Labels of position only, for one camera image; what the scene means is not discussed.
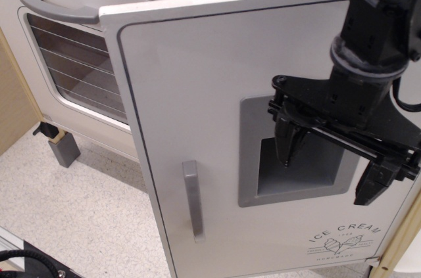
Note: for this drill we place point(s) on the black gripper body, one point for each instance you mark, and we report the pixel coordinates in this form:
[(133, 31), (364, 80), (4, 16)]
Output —
[(358, 113)]

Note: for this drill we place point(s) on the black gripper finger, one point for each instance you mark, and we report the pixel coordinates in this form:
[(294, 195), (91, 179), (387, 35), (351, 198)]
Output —
[(376, 179), (289, 137)]

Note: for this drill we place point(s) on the white toy fridge door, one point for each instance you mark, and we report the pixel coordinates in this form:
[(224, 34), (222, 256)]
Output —
[(196, 78)]

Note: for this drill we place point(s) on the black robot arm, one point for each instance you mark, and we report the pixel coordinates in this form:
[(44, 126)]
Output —
[(379, 38)]

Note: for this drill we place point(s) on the white toy oven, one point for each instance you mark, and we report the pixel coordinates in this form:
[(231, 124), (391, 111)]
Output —
[(68, 70)]

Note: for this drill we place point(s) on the beige wooden side panel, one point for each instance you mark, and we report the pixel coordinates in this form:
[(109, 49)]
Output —
[(19, 110)]

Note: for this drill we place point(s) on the grey fridge door handle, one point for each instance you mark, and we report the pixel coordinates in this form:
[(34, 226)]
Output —
[(191, 180)]

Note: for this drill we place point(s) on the black clamp bracket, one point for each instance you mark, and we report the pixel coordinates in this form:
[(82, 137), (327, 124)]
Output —
[(47, 130)]

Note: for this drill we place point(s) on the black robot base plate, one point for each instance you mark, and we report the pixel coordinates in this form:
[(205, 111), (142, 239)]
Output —
[(22, 259)]

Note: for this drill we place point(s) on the grey oven door handle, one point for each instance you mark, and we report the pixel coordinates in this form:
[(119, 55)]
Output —
[(83, 15)]

